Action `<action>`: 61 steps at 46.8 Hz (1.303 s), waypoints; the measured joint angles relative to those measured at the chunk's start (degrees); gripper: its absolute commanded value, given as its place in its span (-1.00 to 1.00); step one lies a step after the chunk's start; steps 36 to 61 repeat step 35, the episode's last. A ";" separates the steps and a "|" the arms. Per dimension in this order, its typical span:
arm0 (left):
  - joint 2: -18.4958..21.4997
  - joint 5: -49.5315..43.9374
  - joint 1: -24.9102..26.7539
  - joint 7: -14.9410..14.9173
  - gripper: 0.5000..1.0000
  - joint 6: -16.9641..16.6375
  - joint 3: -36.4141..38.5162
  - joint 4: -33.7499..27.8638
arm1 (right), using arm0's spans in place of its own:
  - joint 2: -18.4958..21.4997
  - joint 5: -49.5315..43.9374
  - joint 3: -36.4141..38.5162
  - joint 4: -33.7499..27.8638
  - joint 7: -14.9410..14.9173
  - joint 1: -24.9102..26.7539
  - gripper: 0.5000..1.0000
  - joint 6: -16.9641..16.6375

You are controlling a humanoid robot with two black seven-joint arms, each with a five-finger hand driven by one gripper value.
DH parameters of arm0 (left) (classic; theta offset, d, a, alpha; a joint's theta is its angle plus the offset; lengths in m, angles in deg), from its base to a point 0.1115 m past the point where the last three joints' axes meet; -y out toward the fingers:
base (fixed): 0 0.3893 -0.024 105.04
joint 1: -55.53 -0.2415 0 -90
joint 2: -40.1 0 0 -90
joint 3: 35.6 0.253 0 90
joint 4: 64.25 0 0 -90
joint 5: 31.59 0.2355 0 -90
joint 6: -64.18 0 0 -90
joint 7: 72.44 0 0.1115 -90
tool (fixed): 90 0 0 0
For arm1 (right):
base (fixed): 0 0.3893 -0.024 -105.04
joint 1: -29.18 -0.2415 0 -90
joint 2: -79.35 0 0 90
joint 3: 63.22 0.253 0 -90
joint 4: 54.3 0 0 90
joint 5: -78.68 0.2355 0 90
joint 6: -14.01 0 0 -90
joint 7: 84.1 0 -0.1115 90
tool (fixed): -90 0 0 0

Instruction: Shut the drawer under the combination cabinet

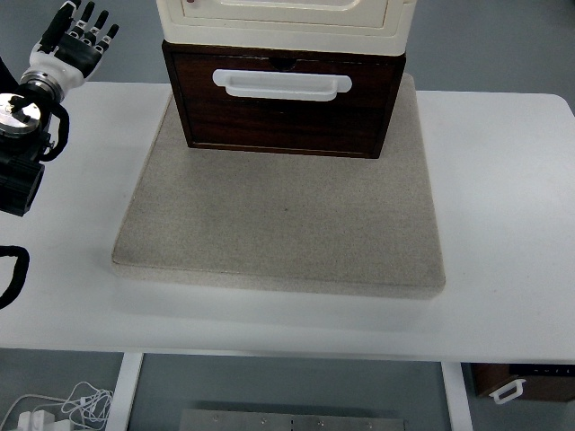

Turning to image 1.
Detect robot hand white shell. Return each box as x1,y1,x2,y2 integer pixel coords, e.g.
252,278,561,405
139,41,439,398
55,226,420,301
29,0,120,89

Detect white power adapter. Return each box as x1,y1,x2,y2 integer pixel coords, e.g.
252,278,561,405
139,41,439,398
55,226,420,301
17,409,58,431

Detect dark wood cabinet base frame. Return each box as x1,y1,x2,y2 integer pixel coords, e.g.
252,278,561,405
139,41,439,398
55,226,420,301
161,39,408,160

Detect brown wooden box white handle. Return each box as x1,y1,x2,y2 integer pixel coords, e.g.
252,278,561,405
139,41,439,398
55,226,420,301
469,362,575,404

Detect grey felt mat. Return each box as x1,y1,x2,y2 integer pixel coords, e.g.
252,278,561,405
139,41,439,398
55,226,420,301
110,74,447,301

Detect grey metal plate with screws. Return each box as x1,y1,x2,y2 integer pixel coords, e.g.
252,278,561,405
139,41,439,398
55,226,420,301
179,409,408,431

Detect person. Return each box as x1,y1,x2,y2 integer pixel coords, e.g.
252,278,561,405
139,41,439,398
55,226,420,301
0,56,22,91

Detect white table leg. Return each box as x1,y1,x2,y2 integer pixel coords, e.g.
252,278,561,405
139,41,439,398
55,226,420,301
105,353,145,431
439,361,473,431

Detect white cable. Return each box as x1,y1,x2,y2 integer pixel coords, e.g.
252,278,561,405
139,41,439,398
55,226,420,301
0,381,114,431

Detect black control panel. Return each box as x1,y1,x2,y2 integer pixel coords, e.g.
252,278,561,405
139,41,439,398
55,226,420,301
508,363,575,377

